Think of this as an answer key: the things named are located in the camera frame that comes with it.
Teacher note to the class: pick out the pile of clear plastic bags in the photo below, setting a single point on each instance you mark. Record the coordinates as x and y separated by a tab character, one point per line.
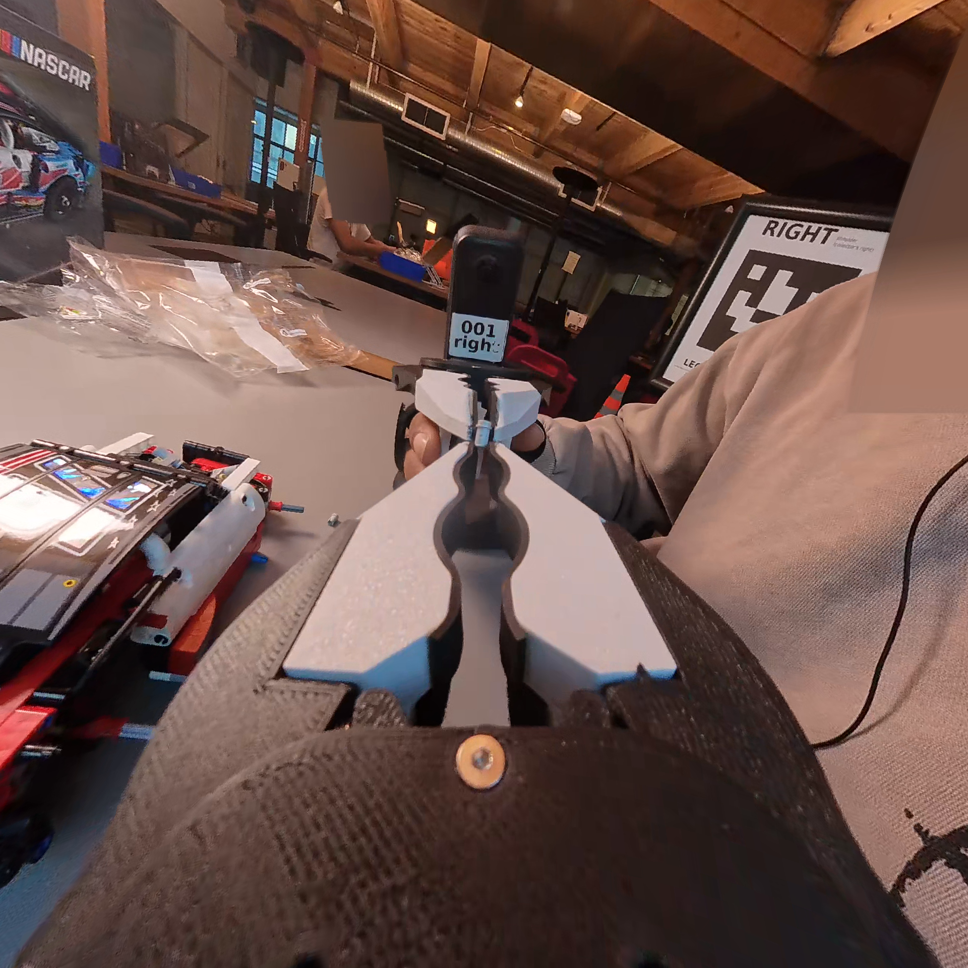
189	302

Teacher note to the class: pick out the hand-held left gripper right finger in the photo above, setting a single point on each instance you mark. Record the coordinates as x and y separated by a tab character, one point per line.
590	597

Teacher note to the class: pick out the red plastic object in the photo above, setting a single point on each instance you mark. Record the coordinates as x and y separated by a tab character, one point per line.
537	352

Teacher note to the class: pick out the blue plastic bin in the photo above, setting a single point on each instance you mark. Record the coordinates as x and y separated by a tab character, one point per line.
401	266

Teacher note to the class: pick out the orange traffic cone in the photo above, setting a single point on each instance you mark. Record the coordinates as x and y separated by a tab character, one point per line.
616	397

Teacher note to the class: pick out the lego race car model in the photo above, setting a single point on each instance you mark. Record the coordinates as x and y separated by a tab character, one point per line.
91	544

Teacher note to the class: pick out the silver ceiling duct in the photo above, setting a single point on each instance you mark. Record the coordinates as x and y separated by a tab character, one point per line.
454	151

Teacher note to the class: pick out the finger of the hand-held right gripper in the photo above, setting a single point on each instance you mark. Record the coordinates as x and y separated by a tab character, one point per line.
446	401
518	404

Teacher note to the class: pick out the white vent grille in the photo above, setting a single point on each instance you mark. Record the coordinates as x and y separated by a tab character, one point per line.
426	115

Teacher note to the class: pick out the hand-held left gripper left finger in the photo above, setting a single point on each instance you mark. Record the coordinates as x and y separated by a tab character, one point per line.
370	597

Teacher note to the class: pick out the black lego set box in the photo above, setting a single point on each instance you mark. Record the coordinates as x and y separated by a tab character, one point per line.
45	151

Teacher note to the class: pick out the framed black white marker sign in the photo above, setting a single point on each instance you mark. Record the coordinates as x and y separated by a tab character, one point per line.
771	287

